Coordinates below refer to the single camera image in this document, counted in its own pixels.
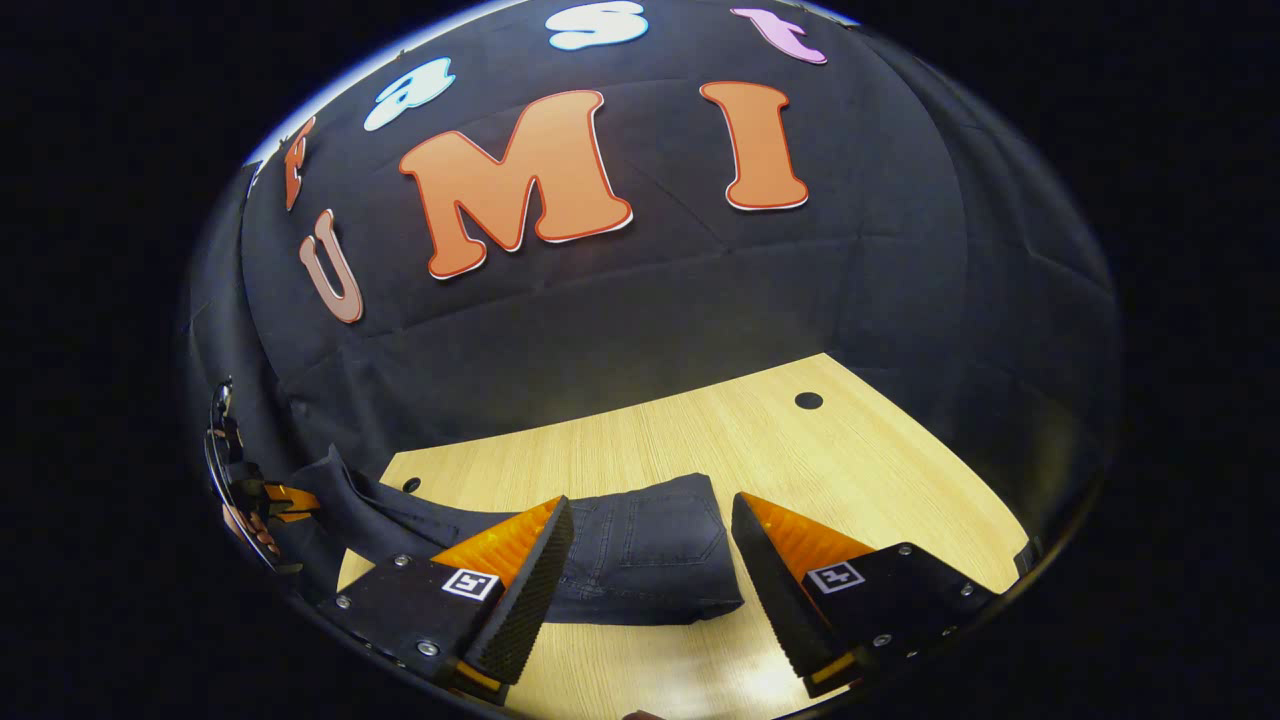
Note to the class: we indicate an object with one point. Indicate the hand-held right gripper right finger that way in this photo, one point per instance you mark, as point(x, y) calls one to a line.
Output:
point(775, 600)

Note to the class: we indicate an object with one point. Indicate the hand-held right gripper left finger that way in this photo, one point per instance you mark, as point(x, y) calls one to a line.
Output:
point(530, 600)

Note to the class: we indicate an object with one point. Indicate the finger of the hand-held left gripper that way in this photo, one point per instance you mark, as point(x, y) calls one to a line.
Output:
point(285, 500)

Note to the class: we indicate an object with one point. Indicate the black jeans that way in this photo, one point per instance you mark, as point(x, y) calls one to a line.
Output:
point(650, 540)

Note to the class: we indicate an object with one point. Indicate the black backdrop cloth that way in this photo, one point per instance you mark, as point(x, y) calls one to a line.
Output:
point(650, 300)

